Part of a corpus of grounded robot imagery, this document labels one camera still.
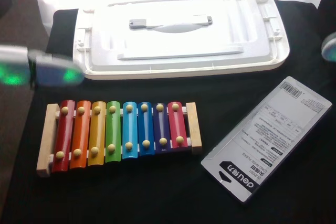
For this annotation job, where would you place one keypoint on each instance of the rainbow wooden xylophone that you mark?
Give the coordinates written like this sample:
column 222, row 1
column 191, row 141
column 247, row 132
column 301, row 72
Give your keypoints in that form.
column 113, row 132

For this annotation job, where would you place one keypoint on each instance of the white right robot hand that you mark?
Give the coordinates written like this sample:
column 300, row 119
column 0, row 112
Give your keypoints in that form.
column 330, row 48

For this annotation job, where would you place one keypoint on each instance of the black table cloth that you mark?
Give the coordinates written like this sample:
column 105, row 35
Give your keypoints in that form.
column 157, row 197

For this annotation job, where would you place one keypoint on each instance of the white barcode label card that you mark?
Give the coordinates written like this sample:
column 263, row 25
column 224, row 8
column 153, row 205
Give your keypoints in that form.
column 267, row 140

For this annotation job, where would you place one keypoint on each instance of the white plastic tray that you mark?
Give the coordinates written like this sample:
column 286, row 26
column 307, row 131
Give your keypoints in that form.
column 183, row 37

